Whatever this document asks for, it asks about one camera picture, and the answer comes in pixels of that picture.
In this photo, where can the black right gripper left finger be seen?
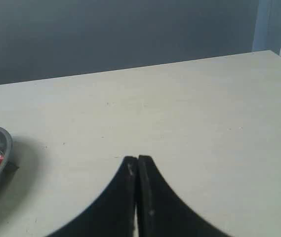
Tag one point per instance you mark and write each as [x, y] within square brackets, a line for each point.
[112, 213]

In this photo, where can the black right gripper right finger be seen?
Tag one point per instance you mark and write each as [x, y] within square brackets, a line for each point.
[161, 212]

